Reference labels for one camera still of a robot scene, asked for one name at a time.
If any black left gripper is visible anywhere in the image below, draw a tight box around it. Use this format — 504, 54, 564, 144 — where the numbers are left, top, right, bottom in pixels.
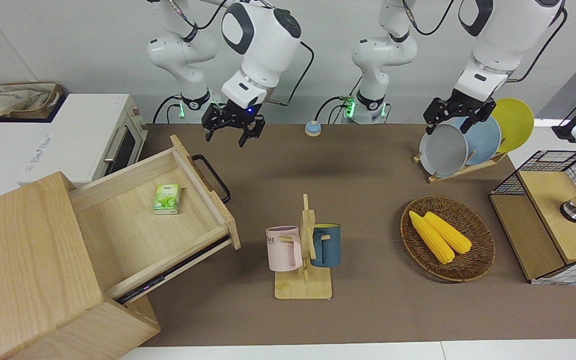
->
424, 90, 497, 137

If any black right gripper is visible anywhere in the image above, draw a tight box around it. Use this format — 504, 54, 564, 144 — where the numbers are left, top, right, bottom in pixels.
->
203, 101, 266, 148

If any black metal drawer handle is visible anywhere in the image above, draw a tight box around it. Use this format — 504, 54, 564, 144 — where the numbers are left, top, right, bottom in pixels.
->
190, 154, 232, 204

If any wooden drawer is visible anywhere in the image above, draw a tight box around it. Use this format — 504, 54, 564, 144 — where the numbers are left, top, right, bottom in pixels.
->
69, 134, 242, 303

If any light blue plate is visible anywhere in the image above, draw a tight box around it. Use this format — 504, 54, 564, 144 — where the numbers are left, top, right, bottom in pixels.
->
453, 116, 503, 166

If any grey plate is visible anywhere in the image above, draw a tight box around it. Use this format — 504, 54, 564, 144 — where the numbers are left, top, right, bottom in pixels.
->
419, 123, 469, 179

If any wooden plate rack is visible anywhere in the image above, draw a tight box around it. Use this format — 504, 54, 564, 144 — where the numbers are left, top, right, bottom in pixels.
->
413, 151, 508, 184

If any yellow plate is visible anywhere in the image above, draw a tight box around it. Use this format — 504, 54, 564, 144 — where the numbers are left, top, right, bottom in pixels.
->
490, 98, 535, 154

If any green tissue pack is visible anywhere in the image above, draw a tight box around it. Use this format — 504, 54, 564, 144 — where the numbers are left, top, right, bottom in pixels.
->
152, 183, 182, 216

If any yellow corn cob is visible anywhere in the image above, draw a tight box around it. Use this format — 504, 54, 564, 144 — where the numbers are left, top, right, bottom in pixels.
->
424, 211, 472, 255
409, 211, 455, 265

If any pink mug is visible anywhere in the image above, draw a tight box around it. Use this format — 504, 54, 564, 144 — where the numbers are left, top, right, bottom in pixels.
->
265, 226, 303, 272

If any brown wicker basket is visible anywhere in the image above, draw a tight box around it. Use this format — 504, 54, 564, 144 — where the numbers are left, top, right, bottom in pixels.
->
400, 195, 496, 283

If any dark blue mug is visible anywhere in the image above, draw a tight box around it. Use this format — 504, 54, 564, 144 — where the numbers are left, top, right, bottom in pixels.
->
311, 223, 342, 268

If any wooden mug tree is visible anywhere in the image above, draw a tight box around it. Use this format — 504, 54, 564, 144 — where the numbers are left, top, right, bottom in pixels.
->
274, 194, 334, 301

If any white toaster oven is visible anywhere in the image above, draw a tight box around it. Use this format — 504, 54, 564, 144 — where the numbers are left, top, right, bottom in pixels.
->
0, 93, 149, 208

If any beige cloth bag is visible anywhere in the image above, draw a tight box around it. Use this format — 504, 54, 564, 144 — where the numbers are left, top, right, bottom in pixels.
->
0, 85, 51, 112

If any light wooden cabinet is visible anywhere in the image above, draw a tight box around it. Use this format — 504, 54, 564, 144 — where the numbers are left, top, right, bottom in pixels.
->
0, 171, 162, 360

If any black base cable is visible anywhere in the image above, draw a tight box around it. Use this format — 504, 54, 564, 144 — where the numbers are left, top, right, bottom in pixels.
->
315, 95, 354, 124
152, 95, 185, 124

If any wire and wood shelf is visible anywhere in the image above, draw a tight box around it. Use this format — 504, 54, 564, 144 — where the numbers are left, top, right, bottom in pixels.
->
489, 150, 576, 286

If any black drawer slide rail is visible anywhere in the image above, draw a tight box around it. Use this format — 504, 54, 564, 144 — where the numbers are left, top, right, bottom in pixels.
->
115, 235, 231, 306

